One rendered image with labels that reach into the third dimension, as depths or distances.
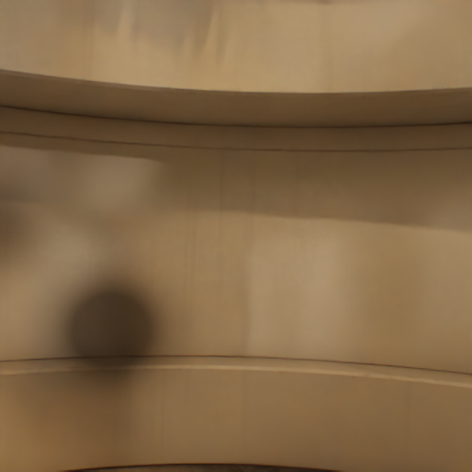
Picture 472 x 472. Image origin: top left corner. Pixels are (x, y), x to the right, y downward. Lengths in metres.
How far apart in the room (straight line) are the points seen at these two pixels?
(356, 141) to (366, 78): 0.10
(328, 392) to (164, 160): 0.34
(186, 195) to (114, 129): 0.12
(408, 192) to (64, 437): 0.49
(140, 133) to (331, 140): 0.24
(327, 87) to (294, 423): 0.37
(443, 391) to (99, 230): 0.43
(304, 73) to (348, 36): 0.06
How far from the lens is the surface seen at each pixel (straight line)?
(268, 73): 0.40
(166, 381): 0.45
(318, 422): 0.48
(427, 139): 0.50
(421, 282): 0.49
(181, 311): 0.47
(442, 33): 0.44
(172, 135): 0.48
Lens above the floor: 0.26
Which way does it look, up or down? 1 degrees up
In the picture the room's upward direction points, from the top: 2 degrees clockwise
